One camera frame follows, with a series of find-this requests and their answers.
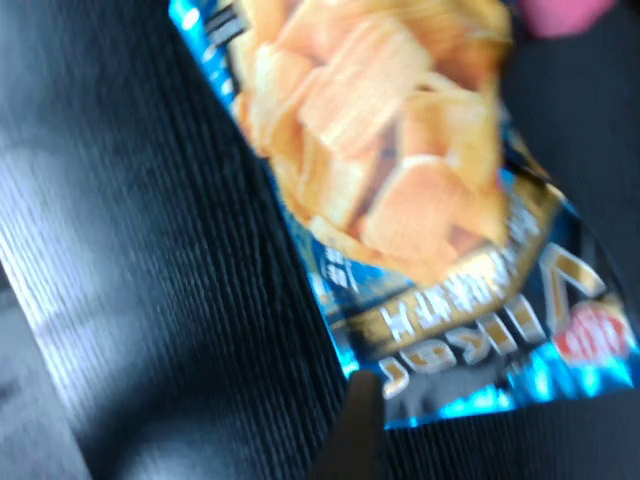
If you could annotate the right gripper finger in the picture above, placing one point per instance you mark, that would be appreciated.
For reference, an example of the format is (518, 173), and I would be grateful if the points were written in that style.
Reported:
(352, 435)

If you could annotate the blue Vika chips bag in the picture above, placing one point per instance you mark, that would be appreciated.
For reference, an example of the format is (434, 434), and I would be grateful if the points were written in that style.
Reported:
(400, 200)

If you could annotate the magenta foam cube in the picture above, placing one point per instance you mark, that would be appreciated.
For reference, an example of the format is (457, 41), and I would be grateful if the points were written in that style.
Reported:
(565, 17)

